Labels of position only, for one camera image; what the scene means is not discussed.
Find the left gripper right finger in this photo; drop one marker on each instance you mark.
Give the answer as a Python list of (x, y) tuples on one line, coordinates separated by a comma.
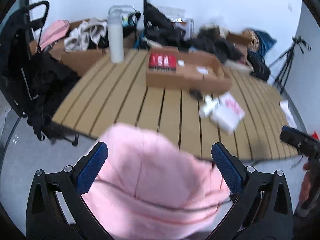
[(230, 167)]

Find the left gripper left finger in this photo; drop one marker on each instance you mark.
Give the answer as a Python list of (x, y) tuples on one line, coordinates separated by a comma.
[(88, 167)]

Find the translucent white plastic box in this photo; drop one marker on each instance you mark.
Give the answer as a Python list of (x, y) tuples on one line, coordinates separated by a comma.
[(226, 118)]

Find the pink floral packet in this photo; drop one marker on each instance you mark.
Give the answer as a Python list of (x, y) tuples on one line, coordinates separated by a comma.
[(229, 101)]

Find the white tube bottle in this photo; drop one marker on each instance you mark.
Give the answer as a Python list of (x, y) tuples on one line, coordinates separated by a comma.
[(209, 106)]

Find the red tea box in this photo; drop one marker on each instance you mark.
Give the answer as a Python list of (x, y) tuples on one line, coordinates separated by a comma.
[(163, 62)]

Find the white round jar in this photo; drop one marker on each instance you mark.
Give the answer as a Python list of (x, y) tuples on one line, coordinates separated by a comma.
[(181, 63)]

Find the person's right hand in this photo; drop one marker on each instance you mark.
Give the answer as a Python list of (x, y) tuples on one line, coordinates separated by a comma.
[(307, 182)]

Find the paper packet at table edge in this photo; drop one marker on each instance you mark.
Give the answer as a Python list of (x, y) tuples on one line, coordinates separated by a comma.
[(284, 105)]

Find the pink jacket on lap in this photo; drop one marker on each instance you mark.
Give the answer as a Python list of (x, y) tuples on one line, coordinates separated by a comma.
[(149, 189)]

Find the black backpack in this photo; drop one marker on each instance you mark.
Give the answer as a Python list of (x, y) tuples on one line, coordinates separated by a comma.
[(260, 69)]

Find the black stroller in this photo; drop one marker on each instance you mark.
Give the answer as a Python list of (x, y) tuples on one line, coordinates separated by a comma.
[(34, 85)]

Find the white sticker in tray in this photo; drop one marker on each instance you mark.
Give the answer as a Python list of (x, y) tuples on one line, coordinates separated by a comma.
[(202, 70)]

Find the flat cardboard tray box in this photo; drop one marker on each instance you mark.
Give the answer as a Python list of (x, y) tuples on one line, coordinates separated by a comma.
[(187, 77)]

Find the blue cloth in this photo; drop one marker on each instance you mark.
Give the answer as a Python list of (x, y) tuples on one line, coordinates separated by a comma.
[(262, 42)]

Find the cardboard box with clothes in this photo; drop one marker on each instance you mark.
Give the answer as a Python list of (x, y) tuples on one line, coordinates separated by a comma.
[(78, 61)]

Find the wicker basket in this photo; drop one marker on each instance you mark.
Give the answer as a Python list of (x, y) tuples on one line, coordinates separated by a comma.
[(252, 38)]

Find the open cardboard box right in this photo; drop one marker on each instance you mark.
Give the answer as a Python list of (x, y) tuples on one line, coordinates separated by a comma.
[(240, 41)]

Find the black garment on box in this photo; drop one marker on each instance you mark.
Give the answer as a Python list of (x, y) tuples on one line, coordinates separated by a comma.
[(208, 41)]

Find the beige cloth pile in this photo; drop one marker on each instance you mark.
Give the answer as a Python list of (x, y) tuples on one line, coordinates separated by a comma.
[(88, 31)]

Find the pink bag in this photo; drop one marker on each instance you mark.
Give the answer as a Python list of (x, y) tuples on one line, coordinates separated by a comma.
[(56, 31)]

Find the printed product box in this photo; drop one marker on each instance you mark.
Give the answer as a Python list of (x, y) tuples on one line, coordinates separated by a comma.
[(187, 24)]

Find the white thermos bottle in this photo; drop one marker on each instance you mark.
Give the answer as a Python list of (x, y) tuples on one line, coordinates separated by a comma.
[(115, 36)]

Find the black jacket pile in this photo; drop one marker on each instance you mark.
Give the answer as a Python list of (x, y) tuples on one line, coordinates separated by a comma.
[(162, 31)]

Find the camera tripod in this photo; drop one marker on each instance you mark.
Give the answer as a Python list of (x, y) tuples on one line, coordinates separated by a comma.
[(281, 79)]

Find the white metal frame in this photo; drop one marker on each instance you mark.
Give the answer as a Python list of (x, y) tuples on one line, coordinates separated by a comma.
[(124, 10)]

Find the wall power socket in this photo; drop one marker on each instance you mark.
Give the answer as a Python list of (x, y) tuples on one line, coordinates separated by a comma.
[(172, 12)]

